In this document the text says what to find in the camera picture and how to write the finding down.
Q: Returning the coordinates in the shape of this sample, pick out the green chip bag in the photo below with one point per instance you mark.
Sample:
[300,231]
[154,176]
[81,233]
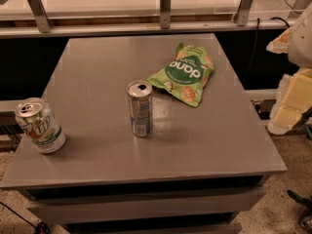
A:
[186,76]

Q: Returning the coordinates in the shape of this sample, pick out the green tool on floor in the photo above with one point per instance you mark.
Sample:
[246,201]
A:
[307,203]

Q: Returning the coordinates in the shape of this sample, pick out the white green 7up can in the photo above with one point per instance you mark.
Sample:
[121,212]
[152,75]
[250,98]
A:
[36,119]

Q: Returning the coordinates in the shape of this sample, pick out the metal bracket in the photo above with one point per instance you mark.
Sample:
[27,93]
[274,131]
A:
[165,14]
[39,13]
[242,16]

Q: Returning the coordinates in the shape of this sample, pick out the silver blue redbull can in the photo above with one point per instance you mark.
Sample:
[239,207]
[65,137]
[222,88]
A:
[140,103]

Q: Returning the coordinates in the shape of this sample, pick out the grey drawer cabinet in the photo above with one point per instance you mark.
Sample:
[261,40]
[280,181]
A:
[199,163]

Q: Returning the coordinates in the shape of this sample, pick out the metal bracket right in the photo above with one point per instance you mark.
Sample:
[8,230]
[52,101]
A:
[242,16]

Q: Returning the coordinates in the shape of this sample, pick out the black cable floor left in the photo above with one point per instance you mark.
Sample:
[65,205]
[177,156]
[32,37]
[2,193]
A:
[39,228]

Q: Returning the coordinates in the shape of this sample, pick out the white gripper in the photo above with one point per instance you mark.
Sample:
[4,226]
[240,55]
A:
[301,44]

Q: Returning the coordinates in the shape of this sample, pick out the metal bracket middle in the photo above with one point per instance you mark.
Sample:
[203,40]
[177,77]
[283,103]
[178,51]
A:
[165,14]

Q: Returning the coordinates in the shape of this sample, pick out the metal bracket left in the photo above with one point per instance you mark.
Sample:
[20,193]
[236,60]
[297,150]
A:
[39,13]

